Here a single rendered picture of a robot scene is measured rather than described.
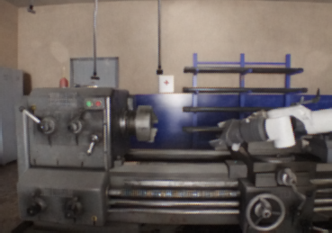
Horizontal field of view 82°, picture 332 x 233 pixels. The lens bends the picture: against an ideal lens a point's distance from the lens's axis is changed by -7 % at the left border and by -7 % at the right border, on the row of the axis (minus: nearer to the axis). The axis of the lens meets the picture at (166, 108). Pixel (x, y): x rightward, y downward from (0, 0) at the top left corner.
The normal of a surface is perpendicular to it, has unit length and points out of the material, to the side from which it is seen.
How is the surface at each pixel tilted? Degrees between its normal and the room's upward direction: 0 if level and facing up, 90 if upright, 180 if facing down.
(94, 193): 90
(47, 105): 90
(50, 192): 90
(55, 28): 90
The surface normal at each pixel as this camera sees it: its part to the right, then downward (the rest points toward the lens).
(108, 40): -0.04, 0.05
